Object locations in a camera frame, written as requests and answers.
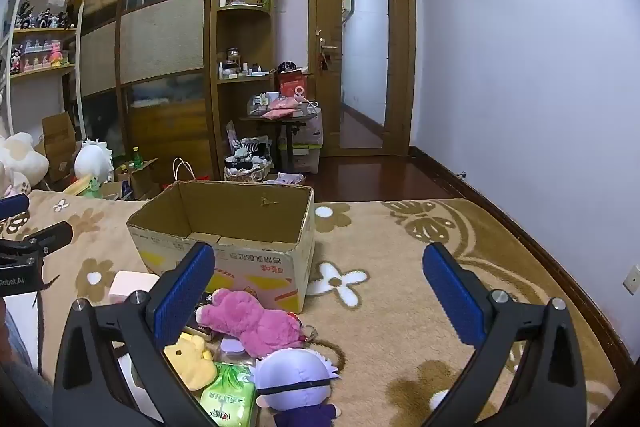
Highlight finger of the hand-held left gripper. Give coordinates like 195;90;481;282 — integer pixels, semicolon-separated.
0;221;74;259
0;194;31;221

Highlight pink cloth pouch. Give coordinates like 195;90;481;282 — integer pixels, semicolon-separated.
261;97;303;120

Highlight wooden corner shelf unit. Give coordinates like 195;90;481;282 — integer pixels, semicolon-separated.
209;0;281;180

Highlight red paper bag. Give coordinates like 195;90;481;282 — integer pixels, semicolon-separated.
172;158;212;182

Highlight rows of small figures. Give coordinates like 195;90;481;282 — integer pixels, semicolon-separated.
10;4;76;75

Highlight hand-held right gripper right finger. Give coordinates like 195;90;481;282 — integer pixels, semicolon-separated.
422;242;588;427

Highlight wooden wardrobe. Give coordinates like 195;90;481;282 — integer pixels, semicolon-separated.
70;0;223;188

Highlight door handle with keys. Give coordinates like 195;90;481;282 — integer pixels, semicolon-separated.
317;29;338;70

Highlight empty brown cardboard box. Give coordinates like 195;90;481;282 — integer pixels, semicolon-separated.
41;112;78;182

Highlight wicker basket of socks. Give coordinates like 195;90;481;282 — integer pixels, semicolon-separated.
223;137;275;184

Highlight red gift bag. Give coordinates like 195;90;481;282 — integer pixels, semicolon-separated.
277;69;308;100

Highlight cardboard box with bottles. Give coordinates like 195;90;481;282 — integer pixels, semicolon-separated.
114;157;162;202

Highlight yellow plush toy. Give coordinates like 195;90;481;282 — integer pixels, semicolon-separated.
164;332;218;392

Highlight small round wooden table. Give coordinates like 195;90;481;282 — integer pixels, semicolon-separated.
239;112;318;172

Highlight small pink white box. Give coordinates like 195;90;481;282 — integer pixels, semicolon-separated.
109;271;160;305

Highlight pink plush bear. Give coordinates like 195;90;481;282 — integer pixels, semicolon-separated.
195;288;307;358

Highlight green tissue pack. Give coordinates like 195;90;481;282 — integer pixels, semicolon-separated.
199;361;258;427

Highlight cream plush toy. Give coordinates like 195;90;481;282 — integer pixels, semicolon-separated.
0;132;51;198

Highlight green frog toy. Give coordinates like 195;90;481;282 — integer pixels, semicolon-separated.
80;174;104;199

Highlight white-haired plush doll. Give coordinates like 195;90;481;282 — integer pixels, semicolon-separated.
252;347;343;427

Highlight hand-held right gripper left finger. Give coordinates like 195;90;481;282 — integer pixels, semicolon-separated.
52;241;221;427

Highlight white spiky plush toy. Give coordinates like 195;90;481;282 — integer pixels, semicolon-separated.
74;138;116;185

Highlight wooden door with glass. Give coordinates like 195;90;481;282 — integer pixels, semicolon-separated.
307;0;418;158

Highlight clear plastic storage bin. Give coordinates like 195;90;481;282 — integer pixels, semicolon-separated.
280;107;325;175

